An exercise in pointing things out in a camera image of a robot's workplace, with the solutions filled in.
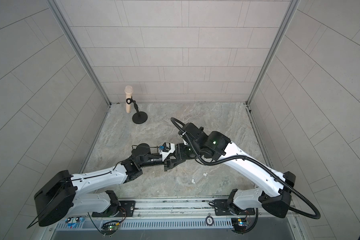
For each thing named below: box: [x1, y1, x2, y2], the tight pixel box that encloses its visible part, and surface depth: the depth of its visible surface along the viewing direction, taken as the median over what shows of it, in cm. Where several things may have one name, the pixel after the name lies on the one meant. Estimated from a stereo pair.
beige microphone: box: [124, 85, 134, 114], surface depth 89 cm
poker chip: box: [205, 215, 214, 226], surface depth 70 cm
